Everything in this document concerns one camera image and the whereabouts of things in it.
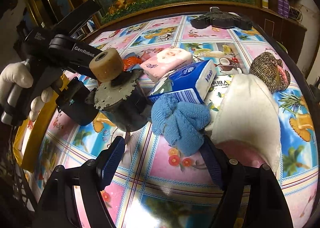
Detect brown knitted hat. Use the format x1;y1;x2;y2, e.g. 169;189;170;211
249;51;291;92

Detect brown wooden cabinet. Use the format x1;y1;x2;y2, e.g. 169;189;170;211
252;0;308;63

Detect white folded cloth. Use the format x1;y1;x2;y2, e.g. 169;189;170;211
210;74;282;173

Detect blue white tissue pack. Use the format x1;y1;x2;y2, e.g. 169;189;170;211
147;59;217;104

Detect yellow bag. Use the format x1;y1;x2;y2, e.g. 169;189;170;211
12;73;65;173

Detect black snack packet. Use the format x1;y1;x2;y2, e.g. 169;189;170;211
86;68;153;132

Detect person's left hand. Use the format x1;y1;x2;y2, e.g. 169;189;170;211
0;62;54;121

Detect pink tissue pack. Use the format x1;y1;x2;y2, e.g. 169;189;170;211
139;46;193;79

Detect black plastic winged object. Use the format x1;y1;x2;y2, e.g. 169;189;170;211
189;8;253;31

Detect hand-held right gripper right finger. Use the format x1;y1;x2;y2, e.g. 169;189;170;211
200;135;294;228

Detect red foil wrapper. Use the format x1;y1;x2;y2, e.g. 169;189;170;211
122;54;144;71

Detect fruit printed tablecloth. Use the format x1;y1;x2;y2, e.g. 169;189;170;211
24;14;318;228

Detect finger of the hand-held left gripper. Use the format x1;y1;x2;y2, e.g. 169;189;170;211
55;78;99;126
66;43;99;78

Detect tan tape roll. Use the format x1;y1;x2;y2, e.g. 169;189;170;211
89;48;124;82

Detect blue terry towel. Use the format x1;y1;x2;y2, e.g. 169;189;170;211
151;94;211;156

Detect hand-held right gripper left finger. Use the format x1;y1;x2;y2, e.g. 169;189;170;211
37;136;126;228

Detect tangled cables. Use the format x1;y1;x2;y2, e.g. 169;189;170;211
289;4;307;22

